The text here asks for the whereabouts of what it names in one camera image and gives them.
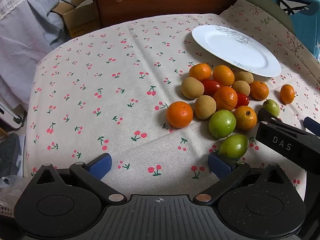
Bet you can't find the grey striped cloth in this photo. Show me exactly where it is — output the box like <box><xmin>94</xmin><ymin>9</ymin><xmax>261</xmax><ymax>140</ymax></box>
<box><xmin>1</xmin><ymin>0</ymin><xmax>69</xmax><ymax>109</ymax></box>

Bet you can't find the mandarin orange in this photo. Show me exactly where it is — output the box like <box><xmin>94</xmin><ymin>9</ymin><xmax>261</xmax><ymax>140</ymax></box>
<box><xmin>213</xmin><ymin>65</ymin><xmax>235</xmax><ymax>87</ymax></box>
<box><xmin>189</xmin><ymin>63</ymin><xmax>212</xmax><ymax>81</ymax></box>
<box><xmin>166</xmin><ymin>101</ymin><xmax>193</xmax><ymax>128</ymax></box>
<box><xmin>280</xmin><ymin>85</ymin><xmax>295</xmax><ymax>105</ymax></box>
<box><xmin>214</xmin><ymin>86</ymin><xmax>238</xmax><ymax>111</ymax></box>
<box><xmin>250</xmin><ymin>81</ymin><xmax>269</xmax><ymax>101</ymax></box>
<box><xmin>233</xmin><ymin>106</ymin><xmax>257</xmax><ymax>131</ymax></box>

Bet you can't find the white oval plate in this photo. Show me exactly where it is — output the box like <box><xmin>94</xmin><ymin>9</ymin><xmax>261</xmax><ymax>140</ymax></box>
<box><xmin>191</xmin><ymin>25</ymin><xmax>281</xmax><ymax>77</ymax></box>

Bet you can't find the green jujube fruit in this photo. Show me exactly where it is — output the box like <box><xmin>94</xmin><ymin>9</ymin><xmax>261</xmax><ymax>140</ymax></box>
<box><xmin>263</xmin><ymin>99</ymin><xmax>280</xmax><ymax>117</ymax></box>
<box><xmin>208</xmin><ymin>109</ymin><xmax>236</xmax><ymax>139</ymax></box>
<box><xmin>219</xmin><ymin>134</ymin><xmax>249</xmax><ymax>160</ymax></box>

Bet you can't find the cardboard box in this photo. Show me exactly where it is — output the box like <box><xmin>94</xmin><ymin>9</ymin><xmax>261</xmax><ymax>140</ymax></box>
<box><xmin>52</xmin><ymin>0</ymin><xmax>101</xmax><ymax>38</ymax></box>

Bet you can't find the blue patterned cushion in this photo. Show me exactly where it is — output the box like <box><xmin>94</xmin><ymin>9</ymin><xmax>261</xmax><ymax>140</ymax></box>
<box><xmin>246</xmin><ymin>0</ymin><xmax>320</xmax><ymax>63</ymax></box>

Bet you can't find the cherry print tablecloth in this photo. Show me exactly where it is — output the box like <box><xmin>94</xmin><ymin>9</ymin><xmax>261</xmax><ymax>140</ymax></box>
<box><xmin>23</xmin><ymin>0</ymin><xmax>319</xmax><ymax>196</ymax></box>

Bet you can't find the red cherry tomato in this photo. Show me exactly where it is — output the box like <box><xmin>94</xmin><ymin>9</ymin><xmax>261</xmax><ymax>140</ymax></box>
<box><xmin>202</xmin><ymin>80</ymin><xmax>221</xmax><ymax>98</ymax></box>
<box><xmin>235</xmin><ymin>93</ymin><xmax>249</xmax><ymax>108</ymax></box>

